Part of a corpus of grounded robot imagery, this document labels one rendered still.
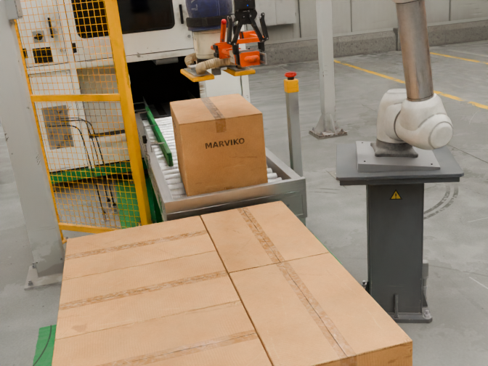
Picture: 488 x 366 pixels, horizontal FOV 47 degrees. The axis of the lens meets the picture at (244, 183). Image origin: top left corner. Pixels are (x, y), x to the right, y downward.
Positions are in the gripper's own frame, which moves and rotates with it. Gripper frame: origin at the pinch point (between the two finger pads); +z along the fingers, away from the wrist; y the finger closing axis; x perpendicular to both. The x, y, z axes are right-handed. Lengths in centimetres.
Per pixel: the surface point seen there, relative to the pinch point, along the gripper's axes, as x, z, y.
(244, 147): -49, 49, -7
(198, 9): -51, -17, 8
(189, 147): -51, 45, 19
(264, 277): 32, 73, 9
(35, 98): -162, 29, 96
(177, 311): 43, 73, 42
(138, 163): -118, 68, 42
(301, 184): -42, 69, -32
